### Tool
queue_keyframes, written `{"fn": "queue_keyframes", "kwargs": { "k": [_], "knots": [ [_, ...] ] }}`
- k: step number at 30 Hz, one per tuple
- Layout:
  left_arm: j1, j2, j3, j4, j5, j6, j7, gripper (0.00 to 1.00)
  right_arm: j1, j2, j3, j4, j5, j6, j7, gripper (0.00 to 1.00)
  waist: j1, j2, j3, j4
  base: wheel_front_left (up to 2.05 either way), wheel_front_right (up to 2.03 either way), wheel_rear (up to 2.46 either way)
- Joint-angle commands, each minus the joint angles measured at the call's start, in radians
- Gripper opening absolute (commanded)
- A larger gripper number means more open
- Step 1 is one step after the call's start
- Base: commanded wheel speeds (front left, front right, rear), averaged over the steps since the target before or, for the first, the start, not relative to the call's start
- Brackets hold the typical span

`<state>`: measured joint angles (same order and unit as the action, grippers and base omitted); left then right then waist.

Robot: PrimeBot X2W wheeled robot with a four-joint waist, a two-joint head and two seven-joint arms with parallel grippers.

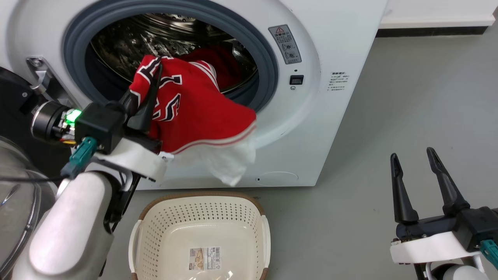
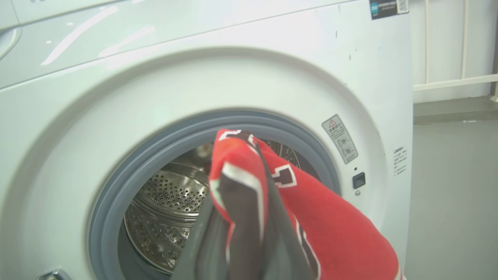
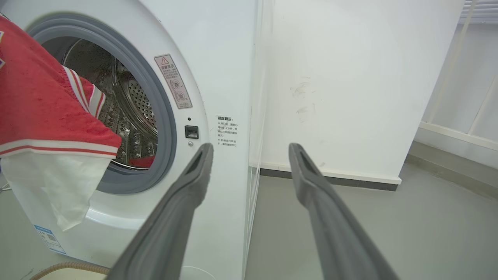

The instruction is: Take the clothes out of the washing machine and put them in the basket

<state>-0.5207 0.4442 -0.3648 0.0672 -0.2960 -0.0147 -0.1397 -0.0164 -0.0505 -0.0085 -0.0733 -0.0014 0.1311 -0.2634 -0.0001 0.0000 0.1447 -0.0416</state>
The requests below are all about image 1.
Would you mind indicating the metal door hinge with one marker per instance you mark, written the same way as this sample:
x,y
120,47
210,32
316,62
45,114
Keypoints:
x,y
41,72

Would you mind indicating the washing machine glass door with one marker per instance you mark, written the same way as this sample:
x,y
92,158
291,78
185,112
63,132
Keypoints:
x,y
15,202

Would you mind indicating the white cloth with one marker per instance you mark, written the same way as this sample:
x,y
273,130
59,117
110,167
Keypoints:
x,y
229,163

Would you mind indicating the grey warning sticker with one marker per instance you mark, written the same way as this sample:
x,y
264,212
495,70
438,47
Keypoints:
x,y
286,44

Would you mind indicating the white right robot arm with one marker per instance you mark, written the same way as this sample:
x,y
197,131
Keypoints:
x,y
459,272

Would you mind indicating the black wall baseboard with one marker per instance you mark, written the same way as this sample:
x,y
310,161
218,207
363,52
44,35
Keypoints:
x,y
428,31

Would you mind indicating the cream perforated laundry basket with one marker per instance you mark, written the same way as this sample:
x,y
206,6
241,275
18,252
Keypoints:
x,y
202,229

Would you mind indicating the white front-load washing machine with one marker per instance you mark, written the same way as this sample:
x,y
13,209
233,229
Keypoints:
x,y
338,46

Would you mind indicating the round filter cover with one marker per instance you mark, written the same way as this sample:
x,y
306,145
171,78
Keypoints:
x,y
278,179

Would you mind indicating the red basketball jersey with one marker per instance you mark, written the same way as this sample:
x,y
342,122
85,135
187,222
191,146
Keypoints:
x,y
198,112

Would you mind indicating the grey rubber door seal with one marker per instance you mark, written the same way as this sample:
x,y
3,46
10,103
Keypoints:
x,y
268,66

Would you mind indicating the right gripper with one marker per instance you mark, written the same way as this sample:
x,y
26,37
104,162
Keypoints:
x,y
435,241

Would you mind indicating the steel washing machine drum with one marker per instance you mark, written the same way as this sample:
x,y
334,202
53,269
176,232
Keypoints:
x,y
128,42

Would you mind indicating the paper label sticker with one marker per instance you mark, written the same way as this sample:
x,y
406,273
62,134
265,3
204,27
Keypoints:
x,y
205,258

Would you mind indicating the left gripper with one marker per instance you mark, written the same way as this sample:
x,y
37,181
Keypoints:
x,y
101,124

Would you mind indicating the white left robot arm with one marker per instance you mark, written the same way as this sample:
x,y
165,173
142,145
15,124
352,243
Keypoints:
x,y
74,221

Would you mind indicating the red garment in drum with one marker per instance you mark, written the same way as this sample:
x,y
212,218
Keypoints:
x,y
225,64

